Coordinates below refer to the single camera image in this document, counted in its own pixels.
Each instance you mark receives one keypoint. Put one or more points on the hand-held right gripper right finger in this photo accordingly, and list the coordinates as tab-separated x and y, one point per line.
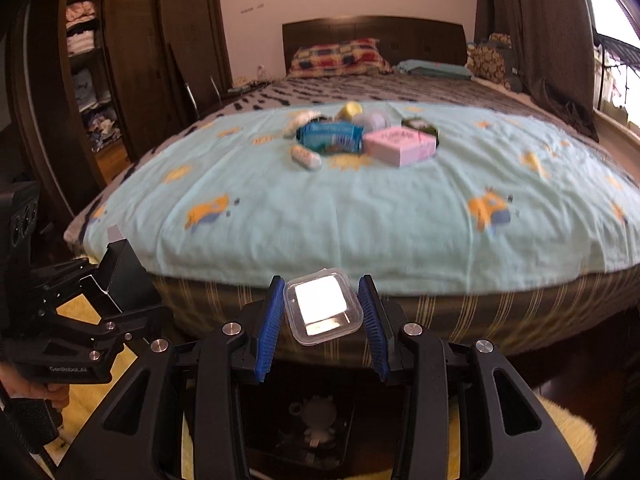
374	332

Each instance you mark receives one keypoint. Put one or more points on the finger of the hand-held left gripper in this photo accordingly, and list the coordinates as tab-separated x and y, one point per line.
75	285
140	322

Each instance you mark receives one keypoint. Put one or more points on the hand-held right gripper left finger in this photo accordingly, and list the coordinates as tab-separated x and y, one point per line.
266	332

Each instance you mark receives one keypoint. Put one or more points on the black box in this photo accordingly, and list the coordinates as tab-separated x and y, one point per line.
127	270

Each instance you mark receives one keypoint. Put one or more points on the clear plastic container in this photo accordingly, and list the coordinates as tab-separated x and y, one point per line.
320	305

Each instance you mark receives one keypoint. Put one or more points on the black bin with bear print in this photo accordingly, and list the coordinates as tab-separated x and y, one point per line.
280	420

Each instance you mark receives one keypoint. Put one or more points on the white yarn ball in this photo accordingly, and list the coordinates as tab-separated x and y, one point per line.
300	121

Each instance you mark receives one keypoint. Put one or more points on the yellow bottle with white cap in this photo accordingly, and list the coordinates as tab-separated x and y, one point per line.
350	110

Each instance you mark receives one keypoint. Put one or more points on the person's left hand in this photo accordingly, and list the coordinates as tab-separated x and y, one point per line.
30	389

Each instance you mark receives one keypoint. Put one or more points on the light blue printed blanket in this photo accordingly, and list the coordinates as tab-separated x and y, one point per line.
350	220

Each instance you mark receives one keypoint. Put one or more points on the dark printed folded clothes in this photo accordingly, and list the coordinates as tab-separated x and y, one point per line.
102	130

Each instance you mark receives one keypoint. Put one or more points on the white capsule-shaped bottle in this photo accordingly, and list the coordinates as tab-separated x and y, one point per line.
306	156

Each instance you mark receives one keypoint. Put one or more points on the pink box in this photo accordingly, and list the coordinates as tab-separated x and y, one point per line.
400	145

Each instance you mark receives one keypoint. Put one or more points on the light blue folded clothes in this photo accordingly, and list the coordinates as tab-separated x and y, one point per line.
90	90

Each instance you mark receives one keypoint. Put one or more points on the blue snack packet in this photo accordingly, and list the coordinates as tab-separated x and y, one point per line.
330	136

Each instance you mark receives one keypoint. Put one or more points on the green and black round tin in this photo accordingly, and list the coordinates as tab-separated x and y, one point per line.
417	125

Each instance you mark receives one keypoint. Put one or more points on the white round jar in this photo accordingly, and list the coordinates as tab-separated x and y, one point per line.
372	120

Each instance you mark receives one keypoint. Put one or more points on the yellow fluffy rug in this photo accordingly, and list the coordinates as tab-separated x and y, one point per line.
565	430

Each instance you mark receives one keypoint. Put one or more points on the chrome tube chair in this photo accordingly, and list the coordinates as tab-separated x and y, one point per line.
189	97

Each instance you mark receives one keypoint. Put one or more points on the dark wooden wardrobe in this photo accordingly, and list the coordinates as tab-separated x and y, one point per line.
145	35

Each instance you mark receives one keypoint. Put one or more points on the pale folded clothes stack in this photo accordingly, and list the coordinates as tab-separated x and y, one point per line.
82	25

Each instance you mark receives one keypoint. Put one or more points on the teal pillow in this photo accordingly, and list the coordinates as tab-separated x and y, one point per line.
430	66

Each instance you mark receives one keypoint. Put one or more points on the plaid pillow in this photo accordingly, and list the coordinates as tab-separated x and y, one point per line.
340	57

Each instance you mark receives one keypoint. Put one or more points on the patterned cushion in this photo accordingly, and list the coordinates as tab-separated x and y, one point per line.
487	60

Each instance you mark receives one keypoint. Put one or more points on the dark wooden headboard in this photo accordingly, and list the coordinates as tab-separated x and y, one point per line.
375	30

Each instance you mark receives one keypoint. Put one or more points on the dark brown curtain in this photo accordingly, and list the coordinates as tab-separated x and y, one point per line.
545	35

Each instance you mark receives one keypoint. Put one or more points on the window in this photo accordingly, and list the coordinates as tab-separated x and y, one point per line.
615	10

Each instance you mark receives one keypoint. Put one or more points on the white wall socket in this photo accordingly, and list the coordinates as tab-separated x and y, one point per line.
259	70

